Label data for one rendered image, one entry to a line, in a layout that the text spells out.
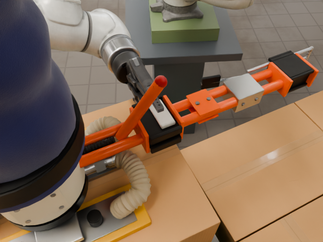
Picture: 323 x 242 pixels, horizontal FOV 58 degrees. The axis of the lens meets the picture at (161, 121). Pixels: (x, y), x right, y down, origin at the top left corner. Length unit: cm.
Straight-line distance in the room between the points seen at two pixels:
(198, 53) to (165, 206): 79
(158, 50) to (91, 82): 107
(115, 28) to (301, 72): 46
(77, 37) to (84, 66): 168
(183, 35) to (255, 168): 63
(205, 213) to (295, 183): 63
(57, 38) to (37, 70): 39
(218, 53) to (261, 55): 129
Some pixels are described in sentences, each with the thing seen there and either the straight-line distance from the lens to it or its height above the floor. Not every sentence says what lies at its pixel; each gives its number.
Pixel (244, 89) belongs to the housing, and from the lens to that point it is 67.
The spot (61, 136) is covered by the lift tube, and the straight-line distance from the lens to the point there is 41.
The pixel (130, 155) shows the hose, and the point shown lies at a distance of 61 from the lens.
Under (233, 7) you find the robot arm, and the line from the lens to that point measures 125.
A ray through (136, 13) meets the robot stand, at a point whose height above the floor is 75.
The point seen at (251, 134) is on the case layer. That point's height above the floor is 54.
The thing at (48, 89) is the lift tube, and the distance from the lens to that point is 39.
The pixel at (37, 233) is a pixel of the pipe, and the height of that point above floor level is 99.
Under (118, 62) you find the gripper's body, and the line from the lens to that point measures 70.
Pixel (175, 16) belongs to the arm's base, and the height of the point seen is 83.
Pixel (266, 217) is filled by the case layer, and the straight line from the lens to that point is 113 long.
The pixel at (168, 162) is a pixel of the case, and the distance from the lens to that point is 70.
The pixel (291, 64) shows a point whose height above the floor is 110.
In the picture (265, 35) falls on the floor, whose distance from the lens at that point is 281.
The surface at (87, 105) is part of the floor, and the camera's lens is 212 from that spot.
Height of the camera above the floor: 155
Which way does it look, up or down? 52 degrees down
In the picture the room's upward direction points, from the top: straight up
